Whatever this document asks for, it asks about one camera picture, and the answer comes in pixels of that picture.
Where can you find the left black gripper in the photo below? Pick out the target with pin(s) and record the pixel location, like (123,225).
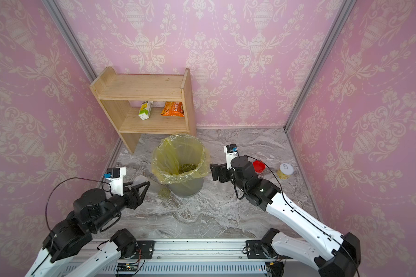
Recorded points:
(129,194)

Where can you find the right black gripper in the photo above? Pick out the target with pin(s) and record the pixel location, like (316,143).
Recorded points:
(219,169)

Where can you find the white lid glass jar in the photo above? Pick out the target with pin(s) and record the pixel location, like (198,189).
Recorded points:
(155,189)

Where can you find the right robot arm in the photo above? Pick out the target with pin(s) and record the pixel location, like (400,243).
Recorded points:
(324,249)

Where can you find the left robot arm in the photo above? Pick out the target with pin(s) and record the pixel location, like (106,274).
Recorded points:
(93,212)

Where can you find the green mung beans pile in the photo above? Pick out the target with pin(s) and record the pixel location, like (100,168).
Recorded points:
(188,167)

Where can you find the white lid yellow jar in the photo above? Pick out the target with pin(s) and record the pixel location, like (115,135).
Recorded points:
(285,171)

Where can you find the yellow plastic bin liner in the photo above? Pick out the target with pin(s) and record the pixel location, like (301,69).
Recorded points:
(170,155)

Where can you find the green white juice carton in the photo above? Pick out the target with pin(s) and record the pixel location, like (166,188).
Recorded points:
(145,110)

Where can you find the orange snack bag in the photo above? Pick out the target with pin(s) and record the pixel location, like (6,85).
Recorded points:
(173,109)

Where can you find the wooden two-tier shelf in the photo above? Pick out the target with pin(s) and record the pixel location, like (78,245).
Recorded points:
(115,92)

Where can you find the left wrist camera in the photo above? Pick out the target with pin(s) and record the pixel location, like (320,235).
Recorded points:
(115,176)

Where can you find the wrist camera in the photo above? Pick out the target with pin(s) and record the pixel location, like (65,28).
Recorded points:
(115,176)
(231,152)

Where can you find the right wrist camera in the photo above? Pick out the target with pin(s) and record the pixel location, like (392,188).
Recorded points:
(231,152)

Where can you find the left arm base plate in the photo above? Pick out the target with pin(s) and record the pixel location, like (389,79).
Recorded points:
(142,250)

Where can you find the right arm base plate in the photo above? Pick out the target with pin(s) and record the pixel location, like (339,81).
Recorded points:
(256,249)

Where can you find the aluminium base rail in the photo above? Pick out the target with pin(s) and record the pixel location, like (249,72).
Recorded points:
(200,258)

